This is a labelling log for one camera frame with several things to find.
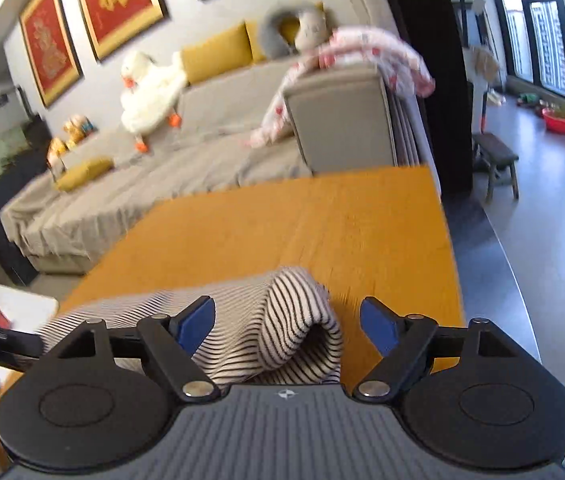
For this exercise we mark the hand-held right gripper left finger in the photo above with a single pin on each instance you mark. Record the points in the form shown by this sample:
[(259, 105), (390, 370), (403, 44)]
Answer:
[(197, 324)]

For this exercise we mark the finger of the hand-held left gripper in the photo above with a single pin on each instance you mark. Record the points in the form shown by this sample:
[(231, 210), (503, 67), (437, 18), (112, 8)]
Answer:
[(7, 344)]

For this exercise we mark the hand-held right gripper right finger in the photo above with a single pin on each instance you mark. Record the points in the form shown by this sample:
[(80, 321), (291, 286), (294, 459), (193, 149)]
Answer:
[(380, 327)]

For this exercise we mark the striped knit garment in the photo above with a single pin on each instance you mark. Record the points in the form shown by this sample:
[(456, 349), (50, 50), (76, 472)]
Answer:
[(282, 320)]

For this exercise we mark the white marble table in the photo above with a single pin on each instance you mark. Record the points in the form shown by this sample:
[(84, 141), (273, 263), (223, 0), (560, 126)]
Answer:
[(25, 305)]

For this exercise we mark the black cabinet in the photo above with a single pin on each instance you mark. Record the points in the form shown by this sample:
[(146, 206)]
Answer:
[(7, 220)]

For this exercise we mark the grey-brown sofa cover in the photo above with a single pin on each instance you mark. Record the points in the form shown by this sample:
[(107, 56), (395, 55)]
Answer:
[(187, 170)]

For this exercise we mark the small yellow pillow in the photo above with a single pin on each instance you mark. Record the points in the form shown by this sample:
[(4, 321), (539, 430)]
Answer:
[(85, 172)]

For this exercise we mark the white sheer curtain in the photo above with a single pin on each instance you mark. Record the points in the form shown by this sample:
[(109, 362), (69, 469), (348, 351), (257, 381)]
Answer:
[(407, 132)]

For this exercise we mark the orange plush toy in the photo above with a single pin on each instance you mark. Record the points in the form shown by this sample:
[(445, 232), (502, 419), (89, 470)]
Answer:
[(57, 151)]

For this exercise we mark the grey sofa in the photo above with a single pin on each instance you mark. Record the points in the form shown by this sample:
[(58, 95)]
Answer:
[(342, 125)]

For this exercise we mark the dark wooden stool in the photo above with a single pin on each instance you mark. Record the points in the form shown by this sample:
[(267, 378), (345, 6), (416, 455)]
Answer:
[(495, 147)]

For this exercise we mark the yellow plush toy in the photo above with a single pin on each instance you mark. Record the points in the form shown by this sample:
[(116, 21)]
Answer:
[(73, 131)]

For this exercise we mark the white goose plush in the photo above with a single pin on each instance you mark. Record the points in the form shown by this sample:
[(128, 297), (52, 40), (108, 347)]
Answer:
[(150, 95)]

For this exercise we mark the dark curtain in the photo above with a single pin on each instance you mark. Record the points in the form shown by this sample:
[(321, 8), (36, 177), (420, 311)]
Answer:
[(427, 60)]

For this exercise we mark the small green pots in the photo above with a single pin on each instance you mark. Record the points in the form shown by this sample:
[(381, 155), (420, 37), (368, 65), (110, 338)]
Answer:
[(527, 99)]

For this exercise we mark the yellow sofa cushion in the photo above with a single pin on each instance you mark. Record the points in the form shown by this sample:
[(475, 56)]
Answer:
[(254, 40), (217, 52)]

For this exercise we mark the red plastic basin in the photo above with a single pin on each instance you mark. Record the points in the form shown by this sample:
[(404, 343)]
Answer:
[(560, 121)]

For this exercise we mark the pink floral blanket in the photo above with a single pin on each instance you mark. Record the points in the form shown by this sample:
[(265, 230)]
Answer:
[(362, 45)]

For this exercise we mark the grey neck pillow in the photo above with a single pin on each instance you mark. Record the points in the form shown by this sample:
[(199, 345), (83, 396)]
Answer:
[(267, 35)]

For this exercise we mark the white bear face pillow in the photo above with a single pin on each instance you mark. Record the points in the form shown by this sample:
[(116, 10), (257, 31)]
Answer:
[(312, 30)]

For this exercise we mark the large red framed picture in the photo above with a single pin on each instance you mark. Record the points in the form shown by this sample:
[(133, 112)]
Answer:
[(117, 2)]

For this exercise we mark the black window frame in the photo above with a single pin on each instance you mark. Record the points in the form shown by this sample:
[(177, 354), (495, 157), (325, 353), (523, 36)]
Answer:
[(562, 50)]

